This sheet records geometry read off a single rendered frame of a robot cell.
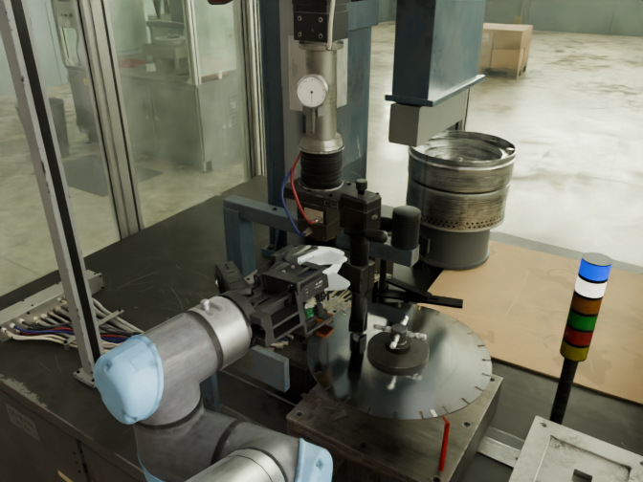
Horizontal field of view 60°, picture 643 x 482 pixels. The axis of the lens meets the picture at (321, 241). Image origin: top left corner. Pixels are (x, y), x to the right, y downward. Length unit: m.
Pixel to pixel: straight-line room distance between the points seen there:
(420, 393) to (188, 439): 0.46
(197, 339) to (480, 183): 1.12
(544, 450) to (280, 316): 0.52
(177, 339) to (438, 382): 0.53
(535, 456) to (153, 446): 0.59
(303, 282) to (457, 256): 1.07
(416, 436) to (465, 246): 0.78
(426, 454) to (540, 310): 0.71
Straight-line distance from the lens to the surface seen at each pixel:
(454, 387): 0.99
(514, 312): 1.57
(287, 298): 0.66
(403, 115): 1.21
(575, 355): 1.07
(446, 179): 1.56
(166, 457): 0.64
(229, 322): 0.61
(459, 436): 1.05
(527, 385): 1.35
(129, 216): 2.02
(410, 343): 1.03
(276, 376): 0.97
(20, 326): 1.60
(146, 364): 0.57
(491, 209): 1.63
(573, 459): 1.01
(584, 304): 1.02
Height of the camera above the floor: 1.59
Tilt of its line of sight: 27 degrees down
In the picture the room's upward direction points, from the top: straight up
